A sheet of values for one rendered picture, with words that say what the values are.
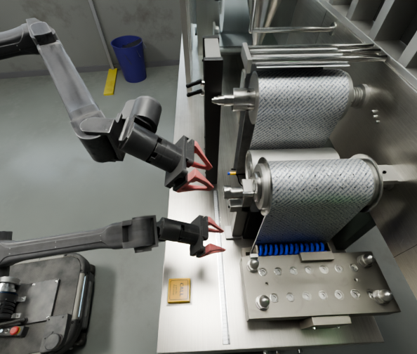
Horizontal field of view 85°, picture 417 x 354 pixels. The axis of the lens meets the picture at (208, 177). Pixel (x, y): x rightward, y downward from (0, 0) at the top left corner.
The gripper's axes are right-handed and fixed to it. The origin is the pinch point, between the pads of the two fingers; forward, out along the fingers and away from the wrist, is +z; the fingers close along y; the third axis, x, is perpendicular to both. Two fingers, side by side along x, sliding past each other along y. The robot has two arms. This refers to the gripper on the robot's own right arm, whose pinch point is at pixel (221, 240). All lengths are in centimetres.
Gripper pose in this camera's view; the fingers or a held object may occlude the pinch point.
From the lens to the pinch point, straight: 71.2
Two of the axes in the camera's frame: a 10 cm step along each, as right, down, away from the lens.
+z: 8.6, 2.9, 4.2
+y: 0.4, 7.8, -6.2
